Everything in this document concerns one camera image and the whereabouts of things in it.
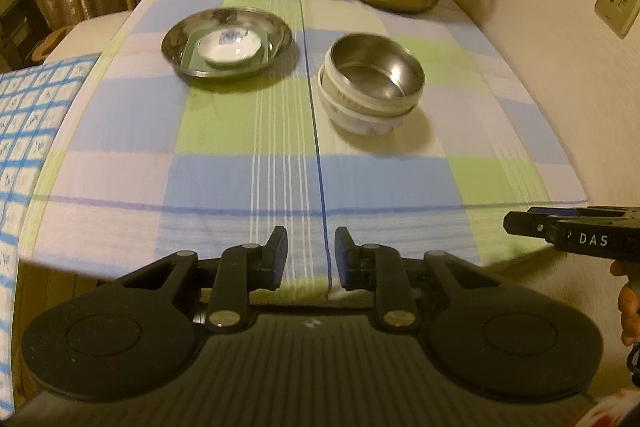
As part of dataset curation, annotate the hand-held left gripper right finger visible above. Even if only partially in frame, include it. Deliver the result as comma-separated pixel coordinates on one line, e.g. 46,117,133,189
333,227,503,334

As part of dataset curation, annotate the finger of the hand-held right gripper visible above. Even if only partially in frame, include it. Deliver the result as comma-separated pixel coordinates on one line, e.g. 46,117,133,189
527,206,593,216
503,211,557,242

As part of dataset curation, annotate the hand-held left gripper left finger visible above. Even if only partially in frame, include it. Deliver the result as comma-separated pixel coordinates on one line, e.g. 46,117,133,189
120,225,290,334

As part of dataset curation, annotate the white ceramic bowl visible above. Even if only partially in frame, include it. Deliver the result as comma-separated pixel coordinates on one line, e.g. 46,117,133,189
318,72,420,136

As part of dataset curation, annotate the small stainless steel bowl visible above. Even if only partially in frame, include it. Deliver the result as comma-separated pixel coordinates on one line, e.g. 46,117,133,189
324,34,426,112

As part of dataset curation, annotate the small floral white saucer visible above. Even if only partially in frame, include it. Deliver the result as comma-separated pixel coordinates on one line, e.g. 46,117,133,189
197,27,262,68

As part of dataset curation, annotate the green square plate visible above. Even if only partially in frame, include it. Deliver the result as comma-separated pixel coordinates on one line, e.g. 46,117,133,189
180,28,282,76

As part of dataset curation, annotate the round stainless steel plate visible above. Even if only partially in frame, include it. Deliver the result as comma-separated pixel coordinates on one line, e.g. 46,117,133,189
161,7,294,80

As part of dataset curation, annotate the person's right hand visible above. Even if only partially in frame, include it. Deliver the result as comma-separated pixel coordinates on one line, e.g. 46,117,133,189
617,279,640,348

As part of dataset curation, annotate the pastel plaid tablecloth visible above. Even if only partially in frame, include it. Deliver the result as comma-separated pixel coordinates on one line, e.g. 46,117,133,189
20,0,591,303

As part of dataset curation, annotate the blue checked cloth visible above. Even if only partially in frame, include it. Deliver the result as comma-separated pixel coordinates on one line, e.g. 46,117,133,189
0,53,103,403

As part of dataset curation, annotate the beige round-hole wall socket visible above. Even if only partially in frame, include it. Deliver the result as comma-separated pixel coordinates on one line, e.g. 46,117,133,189
594,0,640,39

